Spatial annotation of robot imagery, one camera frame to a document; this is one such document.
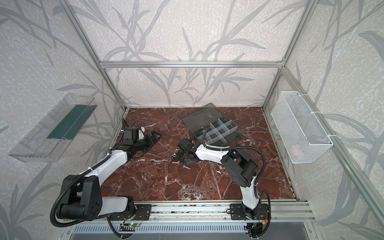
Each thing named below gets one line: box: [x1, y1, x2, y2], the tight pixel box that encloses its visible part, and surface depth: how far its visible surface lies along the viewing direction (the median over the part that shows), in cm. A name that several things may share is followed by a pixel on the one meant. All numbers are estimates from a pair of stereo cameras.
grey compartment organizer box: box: [180, 102, 244, 147], surface depth 110 cm
